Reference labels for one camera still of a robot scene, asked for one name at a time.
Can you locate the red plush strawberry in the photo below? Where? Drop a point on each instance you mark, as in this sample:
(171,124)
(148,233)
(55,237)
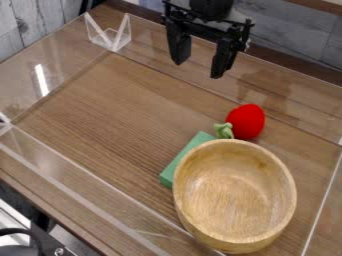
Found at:
(243,124)

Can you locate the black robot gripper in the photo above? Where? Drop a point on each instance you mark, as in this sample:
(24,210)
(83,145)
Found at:
(213,20)

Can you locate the clear acrylic enclosure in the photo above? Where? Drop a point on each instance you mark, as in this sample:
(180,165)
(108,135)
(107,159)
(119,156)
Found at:
(103,114)

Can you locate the wooden bowl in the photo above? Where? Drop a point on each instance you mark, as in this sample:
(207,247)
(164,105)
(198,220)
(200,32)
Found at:
(234,195)

